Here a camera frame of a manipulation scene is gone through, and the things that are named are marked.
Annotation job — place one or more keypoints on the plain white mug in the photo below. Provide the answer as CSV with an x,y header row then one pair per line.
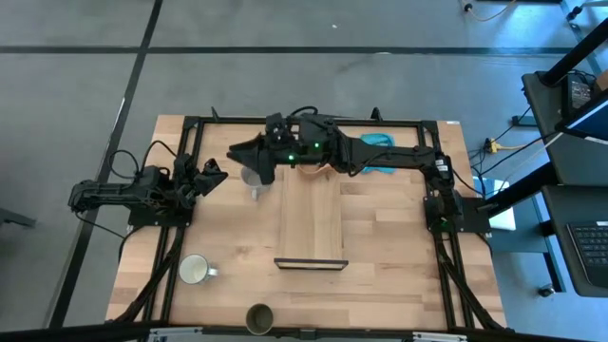
x,y
251,183

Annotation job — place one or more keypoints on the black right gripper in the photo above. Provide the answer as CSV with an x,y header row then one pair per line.
x,y
304,140

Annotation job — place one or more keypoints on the black keyboard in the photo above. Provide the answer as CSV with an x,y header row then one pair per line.
x,y
591,247

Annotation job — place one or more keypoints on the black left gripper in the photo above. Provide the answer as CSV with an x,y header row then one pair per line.
x,y
187,183

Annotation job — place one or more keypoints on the teal cloth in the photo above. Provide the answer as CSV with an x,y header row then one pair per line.
x,y
377,140

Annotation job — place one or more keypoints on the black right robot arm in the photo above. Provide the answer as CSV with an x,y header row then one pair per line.
x,y
404,159

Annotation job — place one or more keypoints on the olive paper cup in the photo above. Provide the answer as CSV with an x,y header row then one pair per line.
x,y
259,319

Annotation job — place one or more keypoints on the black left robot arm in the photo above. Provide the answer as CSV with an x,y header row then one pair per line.
x,y
119,190

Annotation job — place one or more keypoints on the black caster wheel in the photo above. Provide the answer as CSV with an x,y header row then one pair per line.
x,y
547,290

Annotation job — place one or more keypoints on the wooden tray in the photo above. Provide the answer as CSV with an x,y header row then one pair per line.
x,y
311,218

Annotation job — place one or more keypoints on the black camera rig bar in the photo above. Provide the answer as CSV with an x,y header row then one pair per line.
x,y
71,332

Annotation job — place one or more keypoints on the dark grey desk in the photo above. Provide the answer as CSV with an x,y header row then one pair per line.
x,y
546,123

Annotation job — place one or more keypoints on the black diagonal pole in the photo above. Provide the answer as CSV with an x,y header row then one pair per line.
x,y
575,54

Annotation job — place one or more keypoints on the yellow power plug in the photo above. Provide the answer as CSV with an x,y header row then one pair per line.
x,y
494,145

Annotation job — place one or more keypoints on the black table frame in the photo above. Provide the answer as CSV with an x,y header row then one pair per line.
x,y
228,120

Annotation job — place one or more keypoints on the white box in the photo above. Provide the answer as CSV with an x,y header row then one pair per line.
x,y
503,218

